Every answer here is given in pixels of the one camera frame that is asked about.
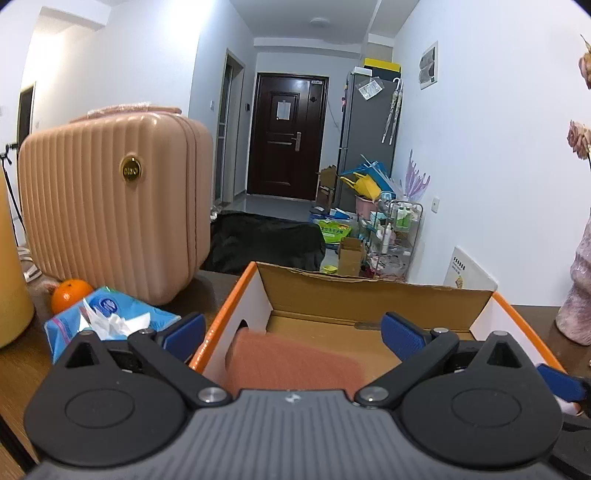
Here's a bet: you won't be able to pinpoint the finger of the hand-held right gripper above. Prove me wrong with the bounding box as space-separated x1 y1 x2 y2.
538 364 587 403
549 415 591 478

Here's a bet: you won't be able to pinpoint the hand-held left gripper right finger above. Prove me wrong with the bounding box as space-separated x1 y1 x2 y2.
353 311 536 409

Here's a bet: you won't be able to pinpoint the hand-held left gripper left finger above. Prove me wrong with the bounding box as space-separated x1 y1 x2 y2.
53 312 234 409

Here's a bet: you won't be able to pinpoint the red and orange cardboard box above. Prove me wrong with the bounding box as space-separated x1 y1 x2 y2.
189 261 568 402

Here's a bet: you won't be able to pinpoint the blue soft tissue pack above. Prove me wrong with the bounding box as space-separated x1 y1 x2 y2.
45 286 182 365

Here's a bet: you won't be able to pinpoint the pink textured vase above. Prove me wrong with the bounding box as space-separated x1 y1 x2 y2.
555 226 591 346

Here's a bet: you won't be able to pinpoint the white leaning board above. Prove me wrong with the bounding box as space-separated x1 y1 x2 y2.
443 246 498 292

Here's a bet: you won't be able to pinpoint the small brown carton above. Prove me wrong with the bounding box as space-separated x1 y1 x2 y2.
337 237 365 276

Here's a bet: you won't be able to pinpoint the orange fruit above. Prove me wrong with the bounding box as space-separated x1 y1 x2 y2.
51 279 94 315

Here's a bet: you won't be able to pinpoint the black cloth bundle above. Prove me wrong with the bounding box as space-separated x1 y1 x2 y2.
203 211 326 273

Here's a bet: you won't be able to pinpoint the green packet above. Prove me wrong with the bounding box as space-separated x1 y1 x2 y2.
315 218 354 244

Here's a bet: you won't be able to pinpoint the pink bucket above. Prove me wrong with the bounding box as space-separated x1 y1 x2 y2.
355 194 382 222

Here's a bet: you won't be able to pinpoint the pink ribbed suitcase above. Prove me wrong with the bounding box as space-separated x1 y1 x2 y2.
17 105 214 306

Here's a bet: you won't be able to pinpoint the yellow bag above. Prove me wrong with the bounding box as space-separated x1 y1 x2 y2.
339 172 382 200

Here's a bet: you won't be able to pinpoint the blue bags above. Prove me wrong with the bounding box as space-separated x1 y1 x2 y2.
353 157 398 195

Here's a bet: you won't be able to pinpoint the open brown carton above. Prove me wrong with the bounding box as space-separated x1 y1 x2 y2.
316 165 340 208

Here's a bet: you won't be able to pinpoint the yellow thermos jug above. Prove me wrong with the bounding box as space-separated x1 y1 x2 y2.
0 171 35 349

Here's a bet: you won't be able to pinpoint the grey refrigerator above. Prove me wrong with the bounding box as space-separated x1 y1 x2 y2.
333 67 402 213

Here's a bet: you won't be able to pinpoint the dark brown entrance door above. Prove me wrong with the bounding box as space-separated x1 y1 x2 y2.
247 73 329 201

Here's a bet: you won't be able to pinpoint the grey framed side door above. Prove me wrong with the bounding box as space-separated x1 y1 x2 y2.
213 48 245 206

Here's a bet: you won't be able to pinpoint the white folded umbrella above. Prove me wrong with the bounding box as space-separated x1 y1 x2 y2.
381 78 403 146

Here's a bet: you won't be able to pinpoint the black tripod stand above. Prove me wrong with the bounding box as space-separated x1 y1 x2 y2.
0 143 24 245

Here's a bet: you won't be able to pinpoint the bunch of dried roses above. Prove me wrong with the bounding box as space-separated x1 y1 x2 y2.
567 34 591 174

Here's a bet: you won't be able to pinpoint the clear plastic bag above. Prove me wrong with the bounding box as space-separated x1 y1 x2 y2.
358 78 384 100

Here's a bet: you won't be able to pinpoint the yellow and black box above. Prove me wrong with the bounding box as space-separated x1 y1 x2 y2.
363 58 402 75

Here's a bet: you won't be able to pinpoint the metal wire cart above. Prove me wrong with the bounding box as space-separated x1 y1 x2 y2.
367 200 423 280

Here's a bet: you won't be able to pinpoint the purple wall decal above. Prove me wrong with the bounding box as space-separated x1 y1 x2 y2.
404 148 431 199

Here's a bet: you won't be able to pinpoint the white wall panel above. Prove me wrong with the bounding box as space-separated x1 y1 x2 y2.
419 41 439 90

